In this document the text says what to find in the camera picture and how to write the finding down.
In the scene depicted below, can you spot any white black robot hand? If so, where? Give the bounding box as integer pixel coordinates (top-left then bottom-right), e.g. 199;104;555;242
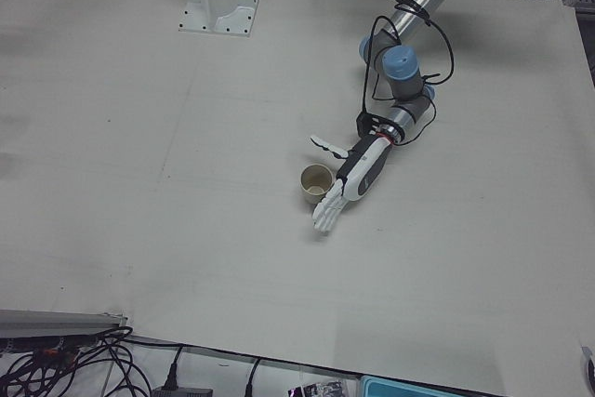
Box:
310;134;396;234

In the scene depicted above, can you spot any beige paper cup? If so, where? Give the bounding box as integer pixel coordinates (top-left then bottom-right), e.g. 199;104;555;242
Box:
298;162;336;205

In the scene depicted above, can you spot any teal plastic bin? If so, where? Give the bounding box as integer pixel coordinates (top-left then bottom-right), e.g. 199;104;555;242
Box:
359;374;470;397

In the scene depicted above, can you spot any black white printed card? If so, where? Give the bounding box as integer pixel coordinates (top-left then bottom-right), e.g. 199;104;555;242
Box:
286;380;350;397

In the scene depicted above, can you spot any black power adapter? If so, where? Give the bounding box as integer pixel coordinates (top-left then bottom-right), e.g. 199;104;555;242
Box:
152;385;214;397

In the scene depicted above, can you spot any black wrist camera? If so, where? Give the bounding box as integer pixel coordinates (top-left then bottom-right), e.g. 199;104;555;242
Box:
355;111;387;138

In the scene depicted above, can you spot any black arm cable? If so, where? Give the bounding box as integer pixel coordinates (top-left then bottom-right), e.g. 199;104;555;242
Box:
360;0;456;147

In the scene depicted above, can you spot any black power plug cable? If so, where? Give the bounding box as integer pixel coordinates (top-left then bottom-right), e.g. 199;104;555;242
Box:
245;355;264;396
132;338;187;391

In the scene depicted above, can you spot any aluminium profile post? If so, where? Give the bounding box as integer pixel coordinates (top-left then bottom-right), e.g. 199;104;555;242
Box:
0;308;129;338

